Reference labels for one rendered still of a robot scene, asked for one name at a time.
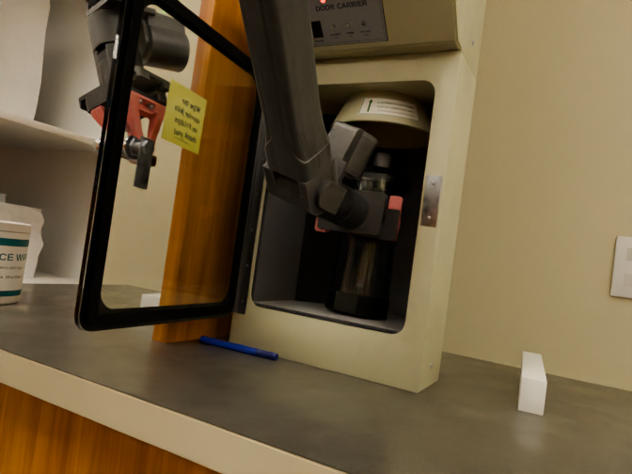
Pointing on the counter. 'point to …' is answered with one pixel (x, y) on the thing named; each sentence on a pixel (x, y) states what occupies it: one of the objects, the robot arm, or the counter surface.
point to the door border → (107, 176)
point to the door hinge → (251, 224)
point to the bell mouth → (388, 118)
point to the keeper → (431, 200)
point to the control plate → (349, 9)
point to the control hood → (410, 29)
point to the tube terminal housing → (446, 152)
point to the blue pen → (239, 348)
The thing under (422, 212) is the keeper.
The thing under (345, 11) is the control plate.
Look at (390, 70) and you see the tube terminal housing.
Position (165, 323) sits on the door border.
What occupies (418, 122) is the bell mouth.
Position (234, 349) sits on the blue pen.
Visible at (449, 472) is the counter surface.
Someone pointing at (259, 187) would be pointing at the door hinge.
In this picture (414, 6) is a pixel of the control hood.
